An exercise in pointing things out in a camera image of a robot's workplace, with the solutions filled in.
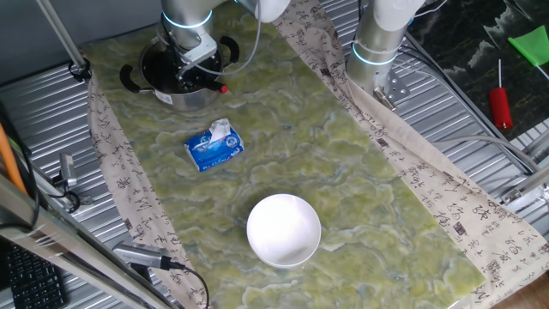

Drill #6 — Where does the silver depth camera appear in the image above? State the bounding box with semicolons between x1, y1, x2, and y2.
112;240;173;270

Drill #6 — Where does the beige calligraphy cloth strip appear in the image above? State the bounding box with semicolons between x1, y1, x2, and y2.
87;75;211;309
274;0;549;309

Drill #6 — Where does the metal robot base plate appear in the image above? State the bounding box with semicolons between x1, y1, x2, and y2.
371;70;411;112

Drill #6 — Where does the black camera cable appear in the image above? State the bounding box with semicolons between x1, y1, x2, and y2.
169;260;211;309

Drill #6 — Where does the slanted aluminium pole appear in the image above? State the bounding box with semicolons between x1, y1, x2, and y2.
35;0;89;72

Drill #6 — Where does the red handled screwdriver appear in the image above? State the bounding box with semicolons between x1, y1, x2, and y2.
488;58;515;130

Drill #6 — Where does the wrist cable loop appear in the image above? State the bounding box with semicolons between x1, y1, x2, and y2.
186;0;262;77

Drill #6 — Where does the blue tissue pack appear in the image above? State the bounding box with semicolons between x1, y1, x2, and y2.
184;118;245;173

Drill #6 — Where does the aluminium corner frame bracket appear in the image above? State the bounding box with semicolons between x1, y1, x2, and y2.
499;124;549;215

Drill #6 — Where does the green marble pattern table mat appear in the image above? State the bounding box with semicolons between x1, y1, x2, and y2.
81;3;486;309

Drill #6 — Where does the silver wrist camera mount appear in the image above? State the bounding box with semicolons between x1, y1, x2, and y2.
178;33;219;66

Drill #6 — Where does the green paper flag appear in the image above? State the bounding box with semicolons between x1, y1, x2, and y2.
508;24;549;82

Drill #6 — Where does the black pole clamp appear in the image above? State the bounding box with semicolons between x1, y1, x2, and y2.
67;58;94;83

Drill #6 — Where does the black keyboard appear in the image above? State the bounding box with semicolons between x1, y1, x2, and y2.
0;242;69;309

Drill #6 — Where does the aluminium frame beam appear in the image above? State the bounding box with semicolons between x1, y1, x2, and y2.
0;171;172;309

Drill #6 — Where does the white ceramic bowl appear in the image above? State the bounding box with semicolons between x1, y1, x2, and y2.
245;193;323;270

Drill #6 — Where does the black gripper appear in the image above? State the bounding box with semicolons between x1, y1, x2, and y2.
176;55;212;89

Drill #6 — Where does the thick grey floor cable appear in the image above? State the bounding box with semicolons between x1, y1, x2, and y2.
432;135;540;173

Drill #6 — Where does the steel pot with black handles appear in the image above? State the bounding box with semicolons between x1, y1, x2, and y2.
118;34;240;112

